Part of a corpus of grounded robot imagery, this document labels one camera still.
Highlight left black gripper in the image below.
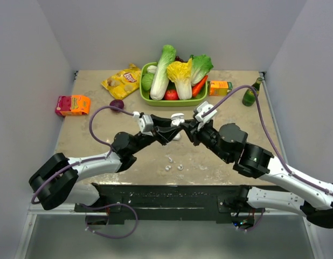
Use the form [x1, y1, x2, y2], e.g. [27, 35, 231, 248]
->
[130, 115, 183, 155]

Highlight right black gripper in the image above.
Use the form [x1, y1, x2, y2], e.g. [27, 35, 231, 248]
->
[181, 118, 231, 162]

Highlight white square charging case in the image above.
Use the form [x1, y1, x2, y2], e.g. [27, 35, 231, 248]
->
[171, 113, 185, 127]

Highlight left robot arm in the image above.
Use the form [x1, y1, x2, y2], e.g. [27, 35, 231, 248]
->
[29, 112, 185, 212]

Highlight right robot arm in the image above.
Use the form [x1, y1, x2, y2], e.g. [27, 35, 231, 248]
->
[180, 120, 333, 229]

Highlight white oval charging case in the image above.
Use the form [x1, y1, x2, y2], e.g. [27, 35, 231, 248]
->
[172, 133, 181, 141]

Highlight green plastic basket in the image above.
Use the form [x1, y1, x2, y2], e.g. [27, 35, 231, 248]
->
[140, 62, 208, 107]

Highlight red apple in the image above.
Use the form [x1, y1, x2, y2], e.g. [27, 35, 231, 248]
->
[163, 89, 179, 101]

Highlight orange carrot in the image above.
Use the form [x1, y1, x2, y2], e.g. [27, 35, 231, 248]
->
[192, 75, 208, 98]

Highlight green napa cabbage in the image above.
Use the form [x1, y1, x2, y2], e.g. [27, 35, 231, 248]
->
[150, 45, 176, 101]

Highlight orange juice carton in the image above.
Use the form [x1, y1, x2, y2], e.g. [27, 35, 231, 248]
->
[208, 80, 233, 97]

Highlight purple red onion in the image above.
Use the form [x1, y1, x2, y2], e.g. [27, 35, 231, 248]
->
[109, 99, 124, 113]

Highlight round green cabbage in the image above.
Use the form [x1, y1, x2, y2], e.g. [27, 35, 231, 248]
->
[141, 72, 154, 91]

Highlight yellow napa cabbage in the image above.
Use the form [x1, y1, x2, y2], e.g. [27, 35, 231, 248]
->
[166, 58, 192, 100]

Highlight yellow Lays chips bag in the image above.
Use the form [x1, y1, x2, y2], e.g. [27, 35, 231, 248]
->
[101, 63, 141, 100]

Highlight white garlic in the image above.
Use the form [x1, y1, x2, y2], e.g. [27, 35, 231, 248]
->
[147, 65, 157, 74]

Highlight green leafy cabbage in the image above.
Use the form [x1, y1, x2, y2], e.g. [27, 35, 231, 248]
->
[190, 54, 213, 86]

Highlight green Perrier glass bottle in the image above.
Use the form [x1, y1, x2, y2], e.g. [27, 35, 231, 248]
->
[242, 77, 263, 107]

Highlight dark red grapes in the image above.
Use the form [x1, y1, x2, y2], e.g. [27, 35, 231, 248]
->
[175, 56, 184, 63]

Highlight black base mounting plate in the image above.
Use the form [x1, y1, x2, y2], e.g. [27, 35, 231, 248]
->
[75, 185, 262, 224]

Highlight orange pink snack box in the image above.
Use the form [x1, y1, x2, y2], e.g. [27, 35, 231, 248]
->
[55, 95, 91, 117]

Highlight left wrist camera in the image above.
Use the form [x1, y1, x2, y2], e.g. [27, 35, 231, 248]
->
[138, 114, 154, 136]

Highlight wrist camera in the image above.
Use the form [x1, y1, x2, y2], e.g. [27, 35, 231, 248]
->
[193, 101, 218, 131]
[138, 114, 154, 136]

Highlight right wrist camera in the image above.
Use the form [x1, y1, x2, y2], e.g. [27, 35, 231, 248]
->
[193, 101, 218, 131]

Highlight purple cable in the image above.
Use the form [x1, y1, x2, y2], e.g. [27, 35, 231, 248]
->
[201, 85, 333, 199]
[235, 207, 266, 233]
[80, 202, 140, 240]
[31, 105, 142, 205]

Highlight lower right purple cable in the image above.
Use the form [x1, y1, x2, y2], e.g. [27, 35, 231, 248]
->
[235, 207, 266, 233]

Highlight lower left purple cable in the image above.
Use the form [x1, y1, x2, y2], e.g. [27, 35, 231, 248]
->
[80, 202, 140, 240]

